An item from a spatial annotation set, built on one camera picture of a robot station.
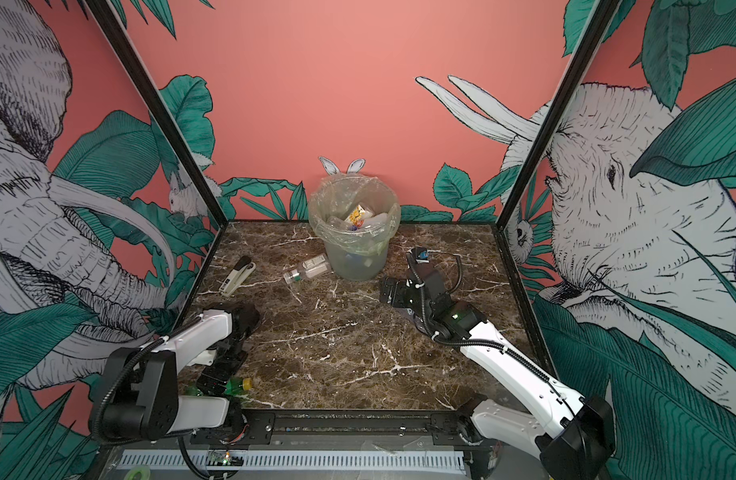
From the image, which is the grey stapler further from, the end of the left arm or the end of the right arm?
the end of the right arm

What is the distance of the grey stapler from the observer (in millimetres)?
999

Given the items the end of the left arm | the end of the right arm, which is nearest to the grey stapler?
the end of the left arm
